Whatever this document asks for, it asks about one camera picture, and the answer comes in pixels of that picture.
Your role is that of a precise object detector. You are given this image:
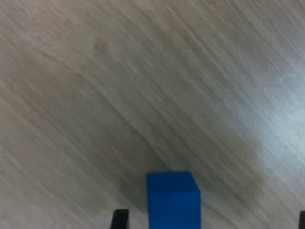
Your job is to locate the blue cube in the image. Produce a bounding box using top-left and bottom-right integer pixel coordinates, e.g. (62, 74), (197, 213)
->
(145, 171), (201, 229)

